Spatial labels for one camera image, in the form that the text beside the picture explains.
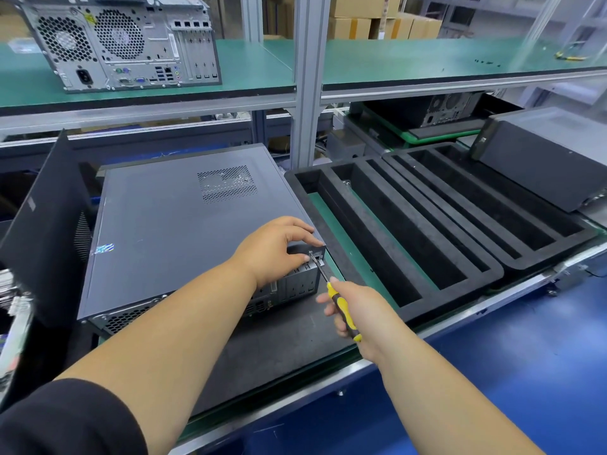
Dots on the person's left hand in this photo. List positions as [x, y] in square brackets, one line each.
[270, 251]

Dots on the person's right hand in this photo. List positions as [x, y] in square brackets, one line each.
[365, 317]

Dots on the grey computer case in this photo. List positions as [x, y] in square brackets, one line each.
[180, 222]

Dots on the person's left forearm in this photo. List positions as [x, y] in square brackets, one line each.
[161, 365]

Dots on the person's right forearm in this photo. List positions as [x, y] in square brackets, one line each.
[446, 402]

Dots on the silver backed desktop computer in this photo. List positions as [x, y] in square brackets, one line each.
[142, 42]

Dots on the dark grey computer box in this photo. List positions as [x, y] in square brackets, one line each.
[550, 156]

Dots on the person's black left sleeve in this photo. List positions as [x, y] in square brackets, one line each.
[66, 421]

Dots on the empty black foam tray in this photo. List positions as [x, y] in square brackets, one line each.
[531, 249]
[432, 296]

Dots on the black upright side panel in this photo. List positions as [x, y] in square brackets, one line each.
[43, 232]

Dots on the green upper shelf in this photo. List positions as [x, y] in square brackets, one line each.
[398, 61]

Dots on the stack of cardboard boxes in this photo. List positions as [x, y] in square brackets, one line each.
[360, 9]

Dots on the aluminium frame post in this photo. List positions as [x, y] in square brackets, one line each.
[308, 90]
[251, 19]

